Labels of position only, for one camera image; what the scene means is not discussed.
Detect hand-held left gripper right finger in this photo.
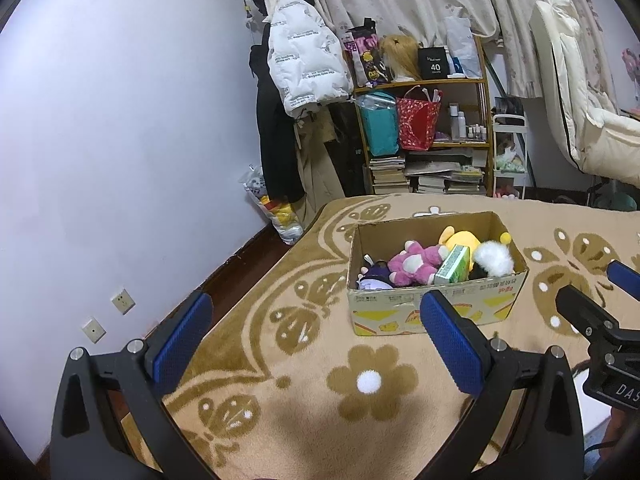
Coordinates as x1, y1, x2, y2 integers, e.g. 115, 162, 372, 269
419, 289, 586, 480

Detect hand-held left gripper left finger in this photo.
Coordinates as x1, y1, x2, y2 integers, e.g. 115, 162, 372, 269
50, 289, 214, 480

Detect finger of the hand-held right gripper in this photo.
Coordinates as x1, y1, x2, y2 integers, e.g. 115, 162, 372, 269
606, 260, 640, 302
555, 285, 627, 343

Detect printed cardboard box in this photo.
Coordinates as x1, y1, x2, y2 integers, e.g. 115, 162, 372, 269
346, 211, 530, 337

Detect green packet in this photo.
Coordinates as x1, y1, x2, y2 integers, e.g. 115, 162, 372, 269
434, 246, 472, 286

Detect pink bear plush toy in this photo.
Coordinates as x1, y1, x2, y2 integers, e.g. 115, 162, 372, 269
387, 240, 443, 287

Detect white fluffy plush toy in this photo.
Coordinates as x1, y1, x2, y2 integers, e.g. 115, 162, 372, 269
470, 240, 516, 278

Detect yellow bear plush toy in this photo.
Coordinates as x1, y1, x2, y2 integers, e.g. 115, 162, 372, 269
439, 226, 513, 261

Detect person's right forearm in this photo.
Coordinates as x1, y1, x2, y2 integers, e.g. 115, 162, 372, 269
597, 405, 640, 480

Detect purple plush toy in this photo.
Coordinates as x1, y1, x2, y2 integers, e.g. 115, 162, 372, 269
356, 255, 393, 291

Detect white trolley cart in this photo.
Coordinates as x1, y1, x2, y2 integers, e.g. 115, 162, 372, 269
492, 110, 531, 201

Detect clear plastic bag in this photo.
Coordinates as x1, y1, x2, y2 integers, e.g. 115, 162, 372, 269
242, 164, 306, 246

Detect stack of books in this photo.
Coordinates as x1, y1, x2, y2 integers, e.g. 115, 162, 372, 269
369, 152, 486, 196

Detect white recliner chair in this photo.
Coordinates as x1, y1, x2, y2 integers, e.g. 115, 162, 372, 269
530, 0, 640, 186

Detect row of small bottles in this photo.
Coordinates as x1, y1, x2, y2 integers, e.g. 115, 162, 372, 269
448, 102, 488, 142

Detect black coat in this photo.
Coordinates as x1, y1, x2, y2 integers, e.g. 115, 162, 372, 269
247, 0, 321, 204

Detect black hanging garment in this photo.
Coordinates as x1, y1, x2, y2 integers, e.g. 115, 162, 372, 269
325, 102, 368, 198

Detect wooden bookshelf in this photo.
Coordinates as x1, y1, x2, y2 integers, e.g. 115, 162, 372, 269
350, 35, 493, 197

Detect beige trousers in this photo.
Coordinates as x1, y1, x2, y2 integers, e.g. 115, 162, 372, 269
295, 110, 346, 211

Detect red patterned bag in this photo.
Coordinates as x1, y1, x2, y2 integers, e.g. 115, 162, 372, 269
396, 86, 443, 152

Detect teal bag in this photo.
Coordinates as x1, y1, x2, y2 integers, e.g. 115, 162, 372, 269
356, 91, 401, 157

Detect black sign box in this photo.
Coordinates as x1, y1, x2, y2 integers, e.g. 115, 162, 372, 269
417, 46, 449, 81

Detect white paper bag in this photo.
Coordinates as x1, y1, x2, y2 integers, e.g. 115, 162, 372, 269
445, 15, 478, 77

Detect blond wig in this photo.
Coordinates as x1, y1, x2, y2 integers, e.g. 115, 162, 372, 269
380, 35, 423, 83

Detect colourful printed bag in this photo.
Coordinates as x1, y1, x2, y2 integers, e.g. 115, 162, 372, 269
344, 19, 383, 88

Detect white puffer jacket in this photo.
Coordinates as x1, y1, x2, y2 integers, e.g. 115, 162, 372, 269
263, 0, 353, 113

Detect white wall socket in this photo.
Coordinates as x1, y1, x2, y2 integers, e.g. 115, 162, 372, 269
82, 317, 107, 344
111, 288, 136, 315

